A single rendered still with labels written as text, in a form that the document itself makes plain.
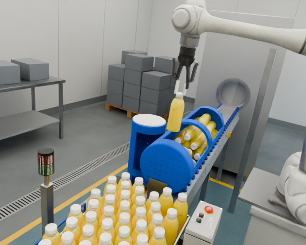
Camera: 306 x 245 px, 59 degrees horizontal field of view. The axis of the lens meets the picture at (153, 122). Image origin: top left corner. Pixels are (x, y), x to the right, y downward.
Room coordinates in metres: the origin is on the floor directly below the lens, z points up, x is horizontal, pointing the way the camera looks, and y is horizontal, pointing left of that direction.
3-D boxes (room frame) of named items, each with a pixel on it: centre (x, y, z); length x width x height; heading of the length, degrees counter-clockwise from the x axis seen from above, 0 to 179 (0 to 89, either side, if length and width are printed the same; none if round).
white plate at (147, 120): (2.10, 0.03, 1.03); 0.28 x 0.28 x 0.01
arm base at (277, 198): (1.20, -0.76, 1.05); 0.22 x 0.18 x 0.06; 145
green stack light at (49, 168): (0.96, 0.42, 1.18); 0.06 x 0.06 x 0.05
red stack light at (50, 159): (0.96, 0.42, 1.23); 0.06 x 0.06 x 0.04
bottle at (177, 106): (1.33, -0.11, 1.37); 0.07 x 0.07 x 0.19
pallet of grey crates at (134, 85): (5.32, 0.29, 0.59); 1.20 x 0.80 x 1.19; 61
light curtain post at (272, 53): (2.42, -0.95, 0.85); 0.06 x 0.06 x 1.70; 67
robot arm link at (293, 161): (1.17, -0.74, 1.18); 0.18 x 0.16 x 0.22; 163
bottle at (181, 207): (1.00, -0.17, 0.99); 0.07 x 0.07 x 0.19
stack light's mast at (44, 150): (0.96, 0.42, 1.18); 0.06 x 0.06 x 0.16
